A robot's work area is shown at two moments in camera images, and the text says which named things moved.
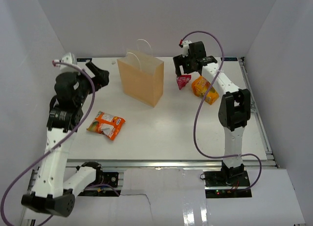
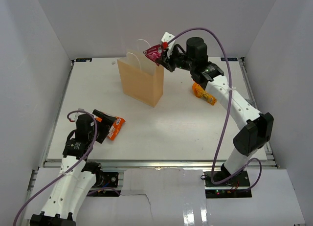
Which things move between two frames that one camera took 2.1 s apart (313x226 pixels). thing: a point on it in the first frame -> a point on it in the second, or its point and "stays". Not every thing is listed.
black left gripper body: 89,85 -> 101,131
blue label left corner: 83,59 stays
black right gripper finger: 179,60 -> 165,62
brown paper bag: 142,75 stays
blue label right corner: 229,59 stays
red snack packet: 183,79 -> 153,53
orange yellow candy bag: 200,86 stays
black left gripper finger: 102,75 -> 108,120
